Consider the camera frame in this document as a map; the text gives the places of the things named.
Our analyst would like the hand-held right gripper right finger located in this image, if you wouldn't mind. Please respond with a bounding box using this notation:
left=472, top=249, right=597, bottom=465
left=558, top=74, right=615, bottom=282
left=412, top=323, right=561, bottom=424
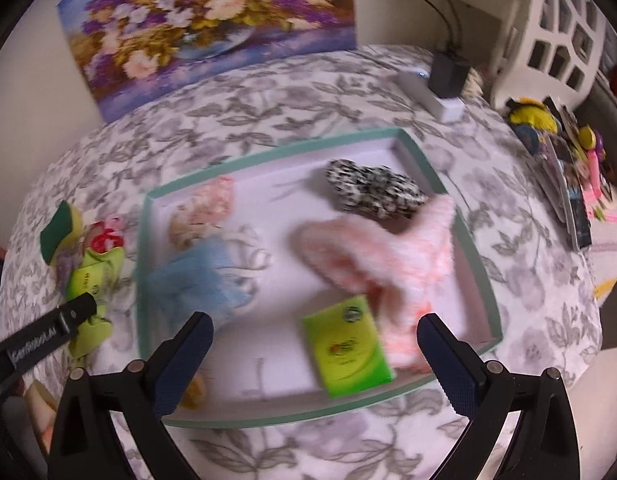
left=417, top=313, right=592, bottom=480

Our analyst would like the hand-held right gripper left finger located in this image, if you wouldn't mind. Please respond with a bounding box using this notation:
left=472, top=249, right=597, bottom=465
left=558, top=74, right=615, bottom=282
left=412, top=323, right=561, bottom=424
left=48, top=311, right=215, bottom=480

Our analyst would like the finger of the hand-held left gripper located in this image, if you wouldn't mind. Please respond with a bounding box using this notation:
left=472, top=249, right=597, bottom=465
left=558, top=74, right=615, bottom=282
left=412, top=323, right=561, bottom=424
left=63, top=293, right=98, bottom=334

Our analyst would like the green tissue pack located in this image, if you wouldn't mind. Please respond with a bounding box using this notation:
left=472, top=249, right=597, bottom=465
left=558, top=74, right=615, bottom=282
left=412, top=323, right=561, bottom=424
left=301, top=295, right=396, bottom=400
left=66, top=255, right=125, bottom=312

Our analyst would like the beige powder puff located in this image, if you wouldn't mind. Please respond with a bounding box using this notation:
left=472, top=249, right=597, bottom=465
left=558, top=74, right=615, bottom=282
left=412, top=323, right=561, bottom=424
left=181, top=375, right=208, bottom=410

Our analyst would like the green yellow sponge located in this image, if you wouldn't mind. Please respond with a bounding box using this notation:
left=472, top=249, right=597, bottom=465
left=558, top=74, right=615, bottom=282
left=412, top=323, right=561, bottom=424
left=40, top=200, right=85, bottom=267

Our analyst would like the red pink chenille bundle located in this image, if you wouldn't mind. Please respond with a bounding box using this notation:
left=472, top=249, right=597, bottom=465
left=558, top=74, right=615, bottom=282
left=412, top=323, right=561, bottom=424
left=86, top=214, right=128, bottom=252

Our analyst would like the blue face mask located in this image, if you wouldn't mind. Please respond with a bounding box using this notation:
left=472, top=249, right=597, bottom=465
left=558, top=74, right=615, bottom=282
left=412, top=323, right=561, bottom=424
left=142, top=225, right=270, bottom=327

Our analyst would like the pink chevron fuzzy sock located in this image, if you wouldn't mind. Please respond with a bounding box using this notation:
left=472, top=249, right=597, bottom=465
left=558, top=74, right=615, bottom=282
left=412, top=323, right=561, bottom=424
left=292, top=194, right=458, bottom=374

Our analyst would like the teal shallow box tray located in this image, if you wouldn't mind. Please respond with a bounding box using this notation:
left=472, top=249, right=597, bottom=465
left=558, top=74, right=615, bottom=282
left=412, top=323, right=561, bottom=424
left=136, top=127, right=504, bottom=429

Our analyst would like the pink floral cloth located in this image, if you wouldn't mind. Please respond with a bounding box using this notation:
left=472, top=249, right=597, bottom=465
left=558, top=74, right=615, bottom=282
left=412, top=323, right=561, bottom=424
left=167, top=176, right=237, bottom=252

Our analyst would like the leopard print scrunchie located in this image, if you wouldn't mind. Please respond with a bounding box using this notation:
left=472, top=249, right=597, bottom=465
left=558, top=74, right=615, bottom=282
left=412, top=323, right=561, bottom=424
left=324, top=158, right=430, bottom=221

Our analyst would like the beige round object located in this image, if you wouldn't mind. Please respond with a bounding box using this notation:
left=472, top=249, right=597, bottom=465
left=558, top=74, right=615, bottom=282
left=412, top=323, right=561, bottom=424
left=23, top=379, right=60, bottom=414

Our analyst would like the black phone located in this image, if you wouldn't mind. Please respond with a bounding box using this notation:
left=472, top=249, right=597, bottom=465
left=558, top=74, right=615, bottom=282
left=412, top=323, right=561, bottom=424
left=563, top=182, right=595, bottom=251

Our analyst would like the pink white paper sheet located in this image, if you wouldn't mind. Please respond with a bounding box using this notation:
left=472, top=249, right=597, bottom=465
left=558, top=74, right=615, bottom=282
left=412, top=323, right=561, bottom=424
left=581, top=180, right=617, bottom=312

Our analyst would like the pink toy pen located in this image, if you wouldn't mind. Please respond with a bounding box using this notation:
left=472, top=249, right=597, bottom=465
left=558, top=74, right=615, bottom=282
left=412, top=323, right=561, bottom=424
left=586, top=150, right=605, bottom=197

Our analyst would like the yellow plush toy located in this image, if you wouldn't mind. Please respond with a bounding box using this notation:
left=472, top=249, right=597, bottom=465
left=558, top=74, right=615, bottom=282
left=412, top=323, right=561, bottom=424
left=506, top=97, right=560, bottom=134

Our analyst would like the white power strip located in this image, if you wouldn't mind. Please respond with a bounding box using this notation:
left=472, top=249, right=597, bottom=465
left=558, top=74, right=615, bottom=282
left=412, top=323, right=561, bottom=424
left=396, top=70, right=465, bottom=124

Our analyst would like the yellow purple toy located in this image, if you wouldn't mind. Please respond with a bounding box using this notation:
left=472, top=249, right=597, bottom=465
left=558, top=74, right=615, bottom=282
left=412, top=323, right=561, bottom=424
left=579, top=127, right=608, bottom=162

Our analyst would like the black power adapter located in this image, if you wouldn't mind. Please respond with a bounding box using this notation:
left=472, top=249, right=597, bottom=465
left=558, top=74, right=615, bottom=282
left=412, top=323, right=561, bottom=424
left=431, top=50, right=472, bottom=100

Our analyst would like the grey floral blanket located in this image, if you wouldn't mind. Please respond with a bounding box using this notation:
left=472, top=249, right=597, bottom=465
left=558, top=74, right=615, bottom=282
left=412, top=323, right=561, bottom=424
left=0, top=44, right=602, bottom=480

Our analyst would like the flower painting canvas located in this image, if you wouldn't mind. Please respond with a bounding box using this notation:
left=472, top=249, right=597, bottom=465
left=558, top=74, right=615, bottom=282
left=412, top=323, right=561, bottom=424
left=56, top=0, right=358, bottom=124

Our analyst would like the black cable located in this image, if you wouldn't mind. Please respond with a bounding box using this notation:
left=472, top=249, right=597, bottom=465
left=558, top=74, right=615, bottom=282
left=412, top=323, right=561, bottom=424
left=393, top=0, right=463, bottom=54

